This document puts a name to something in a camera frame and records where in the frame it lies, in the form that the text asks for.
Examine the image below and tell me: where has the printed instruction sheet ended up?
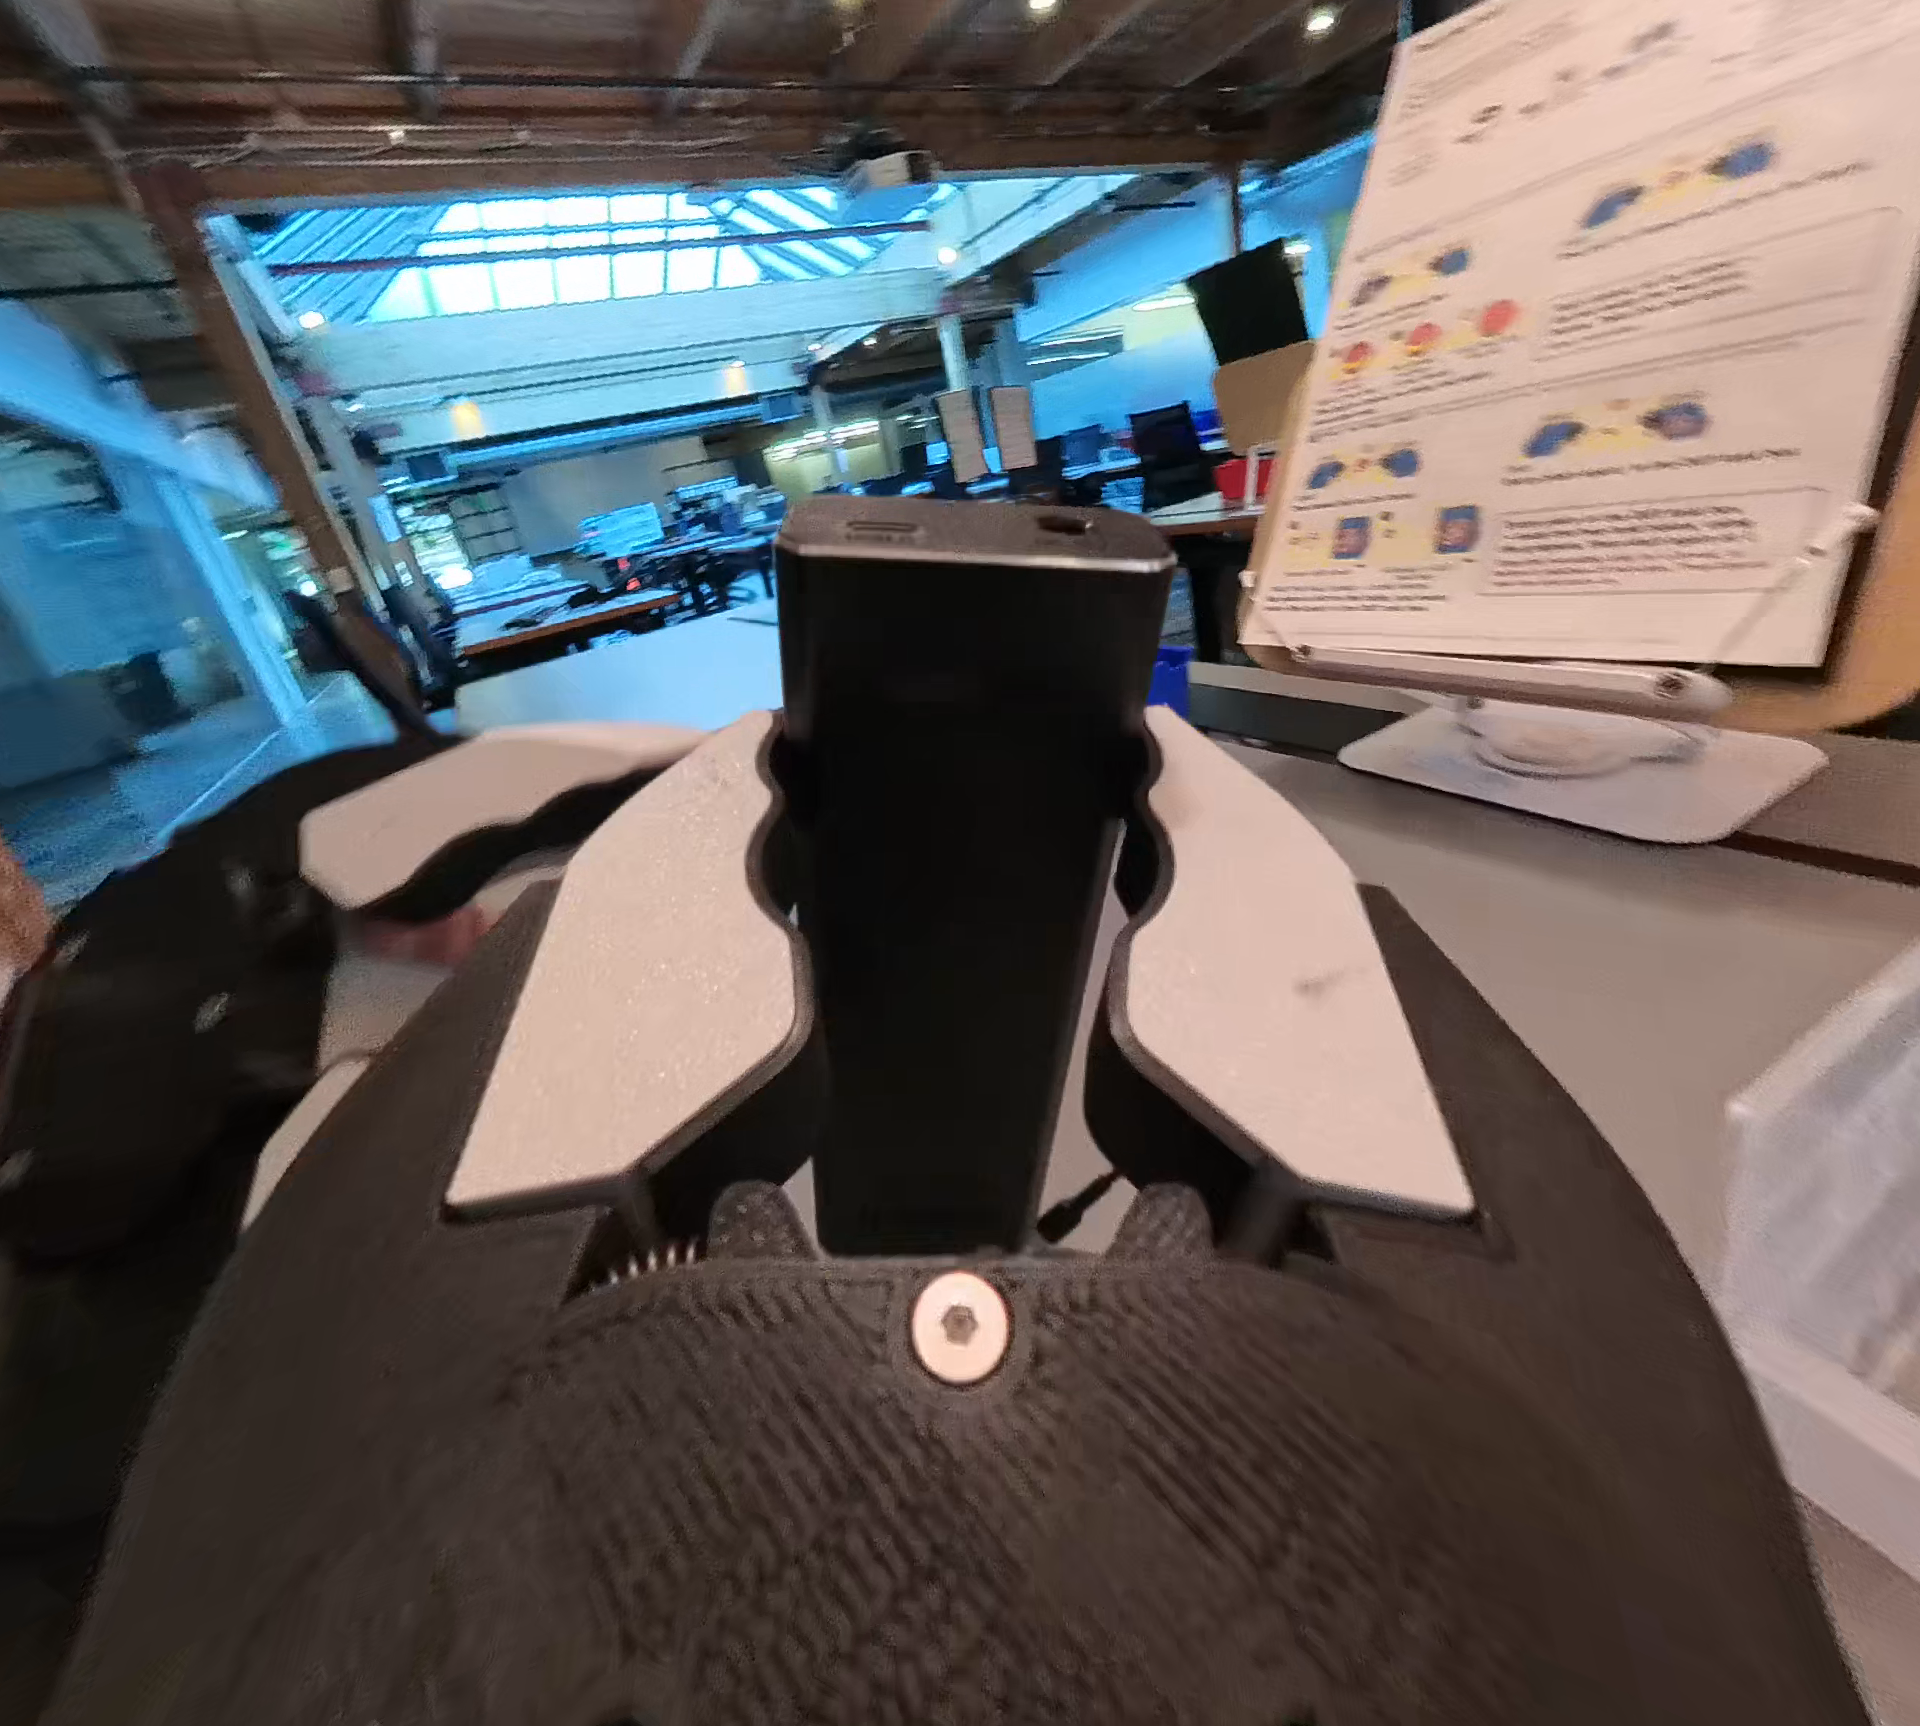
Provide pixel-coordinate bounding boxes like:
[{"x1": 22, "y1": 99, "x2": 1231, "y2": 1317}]
[{"x1": 1238, "y1": 0, "x2": 1920, "y2": 671}]

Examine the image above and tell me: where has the black usb hub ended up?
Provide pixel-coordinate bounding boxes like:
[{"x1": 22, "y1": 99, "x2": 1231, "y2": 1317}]
[{"x1": 772, "y1": 498, "x2": 1177, "y2": 1255}]

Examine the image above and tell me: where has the brown cardboard backing board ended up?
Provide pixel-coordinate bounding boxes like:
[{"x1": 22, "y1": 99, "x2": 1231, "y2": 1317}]
[{"x1": 1212, "y1": 334, "x2": 1920, "y2": 738}]

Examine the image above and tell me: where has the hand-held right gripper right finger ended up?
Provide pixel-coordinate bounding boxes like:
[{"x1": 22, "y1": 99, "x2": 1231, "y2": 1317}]
[{"x1": 1087, "y1": 702, "x2": 1483, "y2": 1265}]

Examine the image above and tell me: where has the white sheet stand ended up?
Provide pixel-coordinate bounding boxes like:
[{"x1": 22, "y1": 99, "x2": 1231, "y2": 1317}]
[{"x1": 1289, "y1": 638, "x2": 1830, "y2": 843}]

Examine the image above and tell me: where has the person's left hand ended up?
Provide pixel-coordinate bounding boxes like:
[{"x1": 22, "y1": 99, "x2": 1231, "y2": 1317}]
[{"x1": 368, "y1": 905, "x2": 492, "y2": 966}]

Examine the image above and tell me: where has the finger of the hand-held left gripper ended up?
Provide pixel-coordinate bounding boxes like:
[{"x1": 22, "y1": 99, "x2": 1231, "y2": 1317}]
[{"x1": 298, "y1": 721, "x2": 739, "y2": 927}]

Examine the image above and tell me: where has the clear acrylic box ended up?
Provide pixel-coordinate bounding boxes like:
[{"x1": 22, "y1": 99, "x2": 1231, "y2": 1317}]
[{"x1": 1716, "y1": 940, "x2": 1920, "y2": 1508}]

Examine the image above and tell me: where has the grey desk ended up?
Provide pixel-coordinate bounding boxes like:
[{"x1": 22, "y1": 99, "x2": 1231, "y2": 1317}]
[{"x1": 238, "y1": 638, "x2": 1920, "y2": 1457}]

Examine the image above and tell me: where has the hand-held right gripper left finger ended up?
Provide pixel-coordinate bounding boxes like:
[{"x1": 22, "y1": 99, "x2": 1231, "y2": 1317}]
[{"x1": 445, "y1": 711, "x2": 827, "y2": 1255}]

